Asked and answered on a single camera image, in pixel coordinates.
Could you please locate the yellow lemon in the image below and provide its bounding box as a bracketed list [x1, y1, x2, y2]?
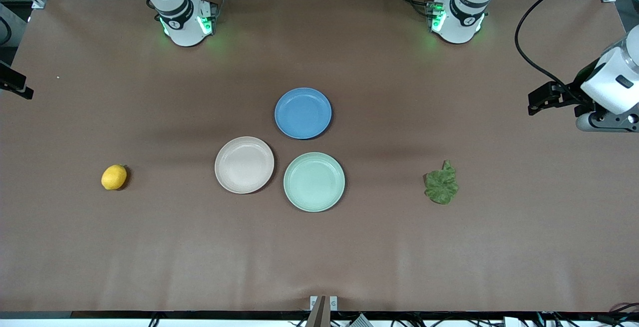
[101, 164, 128, 191]

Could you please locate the green lettuce leaf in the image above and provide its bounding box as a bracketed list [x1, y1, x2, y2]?
[424, 160, 459, 205]

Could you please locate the beige pink plate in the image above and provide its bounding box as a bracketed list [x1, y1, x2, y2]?
[214, 136, 275, 195]

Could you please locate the blue plate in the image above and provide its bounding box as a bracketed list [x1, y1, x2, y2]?
[274, 87, 332, 140]

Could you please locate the light green plate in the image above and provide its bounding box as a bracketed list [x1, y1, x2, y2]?
[283, 152, 346, 213]

